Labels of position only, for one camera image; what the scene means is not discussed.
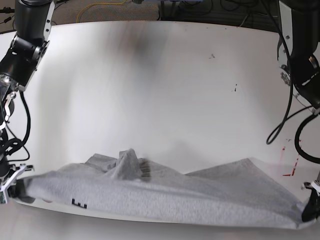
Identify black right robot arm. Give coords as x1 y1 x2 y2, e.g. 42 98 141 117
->
0 0 56 205

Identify yellow cable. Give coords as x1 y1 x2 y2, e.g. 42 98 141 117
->
76 0 129 24

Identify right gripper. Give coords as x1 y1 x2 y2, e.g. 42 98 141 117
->
0 83 35 204

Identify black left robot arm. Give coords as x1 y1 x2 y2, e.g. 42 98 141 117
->
277 0 320 164

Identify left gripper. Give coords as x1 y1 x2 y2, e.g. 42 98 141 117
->
301 173 320 222

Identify grey T-shirt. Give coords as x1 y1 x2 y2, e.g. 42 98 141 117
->
22 149 316 229

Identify tangled black cables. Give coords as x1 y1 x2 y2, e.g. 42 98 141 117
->
159 0 280 27

